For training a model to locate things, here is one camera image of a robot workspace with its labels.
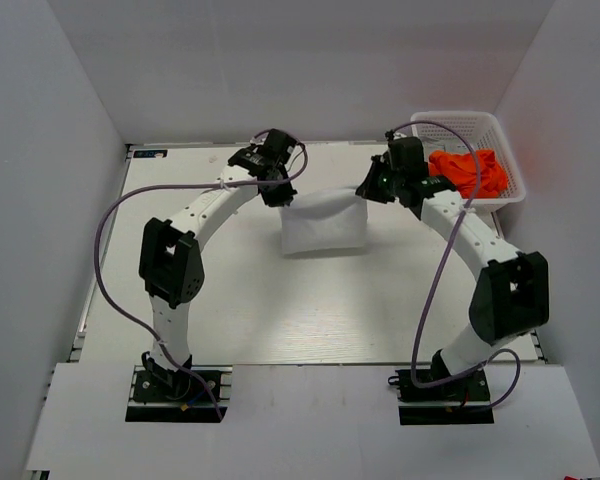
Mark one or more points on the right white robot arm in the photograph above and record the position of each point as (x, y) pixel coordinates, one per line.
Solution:
(511, 295)

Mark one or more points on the orange t shirt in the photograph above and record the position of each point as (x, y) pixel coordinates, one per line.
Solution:
(460, 169)

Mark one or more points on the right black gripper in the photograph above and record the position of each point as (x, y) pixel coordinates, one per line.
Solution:
(369, 189)

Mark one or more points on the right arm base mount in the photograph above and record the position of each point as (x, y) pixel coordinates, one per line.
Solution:
(463, 402)

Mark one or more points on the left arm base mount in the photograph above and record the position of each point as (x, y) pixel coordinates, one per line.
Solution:
(150, 401)

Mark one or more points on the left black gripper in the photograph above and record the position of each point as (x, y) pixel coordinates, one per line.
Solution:
(276, 199)

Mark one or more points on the white plastic basket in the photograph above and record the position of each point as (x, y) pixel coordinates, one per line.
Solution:
(483, 131)

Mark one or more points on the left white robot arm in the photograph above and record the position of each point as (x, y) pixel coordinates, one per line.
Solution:
(171, 263)

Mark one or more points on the white t shirt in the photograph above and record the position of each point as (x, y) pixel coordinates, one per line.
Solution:
(329, 219)

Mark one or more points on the blue table label sticker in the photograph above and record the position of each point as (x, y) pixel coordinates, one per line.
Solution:
(150, 153)

